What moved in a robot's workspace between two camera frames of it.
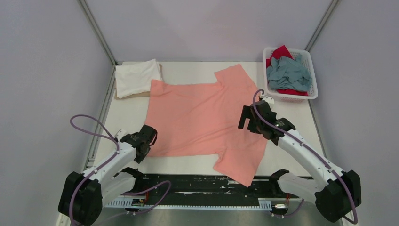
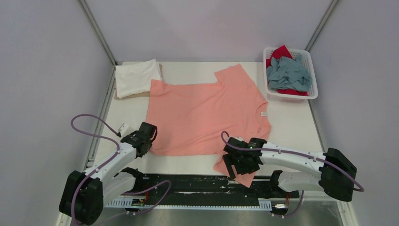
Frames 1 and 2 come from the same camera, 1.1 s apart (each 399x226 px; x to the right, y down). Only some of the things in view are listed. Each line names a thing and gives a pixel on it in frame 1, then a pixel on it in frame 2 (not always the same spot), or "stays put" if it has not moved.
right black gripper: (246, 114) to (230, 160)
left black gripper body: (141, 156) stays put
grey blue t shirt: (284, 73) stays put
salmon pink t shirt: (191, 119) stays put
